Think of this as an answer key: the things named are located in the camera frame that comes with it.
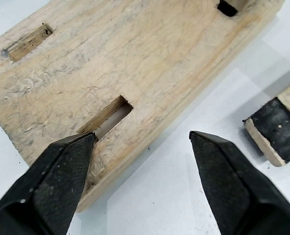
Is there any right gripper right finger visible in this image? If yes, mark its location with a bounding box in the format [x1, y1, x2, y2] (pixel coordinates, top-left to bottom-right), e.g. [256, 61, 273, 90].
[189, 130, 290, 235]

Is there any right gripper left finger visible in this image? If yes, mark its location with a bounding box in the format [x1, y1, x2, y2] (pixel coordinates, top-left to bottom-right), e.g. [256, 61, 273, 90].
[0, 132, 97, 235]

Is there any wooden leg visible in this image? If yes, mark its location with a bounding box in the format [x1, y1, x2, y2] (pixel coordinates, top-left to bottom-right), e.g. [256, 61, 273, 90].
[242, 78, 290, 167]

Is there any wooden seat board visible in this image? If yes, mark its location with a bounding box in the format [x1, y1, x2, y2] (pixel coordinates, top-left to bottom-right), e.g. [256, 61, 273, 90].
[0, 0, 287, 213]

